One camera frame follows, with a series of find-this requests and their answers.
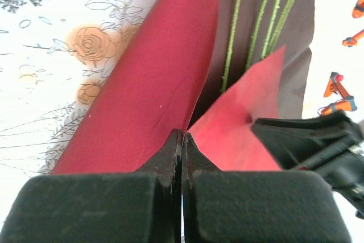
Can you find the fake pink rose stem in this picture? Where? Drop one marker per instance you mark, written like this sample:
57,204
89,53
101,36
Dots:
287,15

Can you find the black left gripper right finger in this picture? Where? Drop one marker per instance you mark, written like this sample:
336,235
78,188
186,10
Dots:
256,209

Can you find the fake peach rose stem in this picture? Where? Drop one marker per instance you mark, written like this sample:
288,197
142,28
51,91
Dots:
275,15

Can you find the fake coral rose stem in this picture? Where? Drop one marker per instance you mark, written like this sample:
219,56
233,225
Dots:
263,21

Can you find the floral print tablecloth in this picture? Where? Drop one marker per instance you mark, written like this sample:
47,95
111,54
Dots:
42,55

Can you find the fake white rose stem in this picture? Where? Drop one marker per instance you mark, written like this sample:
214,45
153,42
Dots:
233,26

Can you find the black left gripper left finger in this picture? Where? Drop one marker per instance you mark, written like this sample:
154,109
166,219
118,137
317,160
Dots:
99,209

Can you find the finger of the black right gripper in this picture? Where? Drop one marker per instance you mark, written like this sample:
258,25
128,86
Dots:
298,137

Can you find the dark red wrapping paper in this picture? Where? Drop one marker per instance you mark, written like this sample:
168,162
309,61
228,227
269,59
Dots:
148,83

